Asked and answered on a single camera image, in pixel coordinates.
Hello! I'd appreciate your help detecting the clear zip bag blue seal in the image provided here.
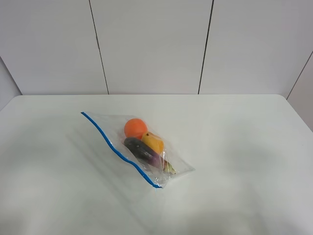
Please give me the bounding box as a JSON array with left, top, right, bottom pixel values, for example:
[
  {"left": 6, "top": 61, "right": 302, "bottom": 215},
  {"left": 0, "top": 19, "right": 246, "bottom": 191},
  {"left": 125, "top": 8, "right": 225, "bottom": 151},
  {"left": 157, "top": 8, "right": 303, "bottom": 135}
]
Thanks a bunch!
[{"left": 81, "top": 112, "right": 194, "bottom": 188}]

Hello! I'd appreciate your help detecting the orange fruit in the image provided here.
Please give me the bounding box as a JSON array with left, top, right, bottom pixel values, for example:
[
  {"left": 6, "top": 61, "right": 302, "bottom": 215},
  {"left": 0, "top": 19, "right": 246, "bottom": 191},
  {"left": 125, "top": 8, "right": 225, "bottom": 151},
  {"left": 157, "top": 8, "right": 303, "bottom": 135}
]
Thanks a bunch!
[{"left": 124, "top": 118, "right": 148, "bottom": 140}]

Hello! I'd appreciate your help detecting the yellow fruit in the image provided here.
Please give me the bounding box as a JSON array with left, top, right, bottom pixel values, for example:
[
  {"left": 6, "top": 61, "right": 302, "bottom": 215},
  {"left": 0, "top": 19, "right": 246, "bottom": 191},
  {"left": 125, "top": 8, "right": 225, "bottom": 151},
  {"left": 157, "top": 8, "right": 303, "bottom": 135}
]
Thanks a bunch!
[{"left": 141, "top": 132, "right": 164, "bottom": 155}]

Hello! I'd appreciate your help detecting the purple eggplant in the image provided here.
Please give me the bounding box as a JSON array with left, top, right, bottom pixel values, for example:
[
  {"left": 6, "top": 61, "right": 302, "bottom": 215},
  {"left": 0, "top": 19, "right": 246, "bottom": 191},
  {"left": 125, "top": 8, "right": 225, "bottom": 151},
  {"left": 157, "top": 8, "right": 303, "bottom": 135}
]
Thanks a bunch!
[{"left": 124, "top": 137, "right": 176, "bottom": 175}]

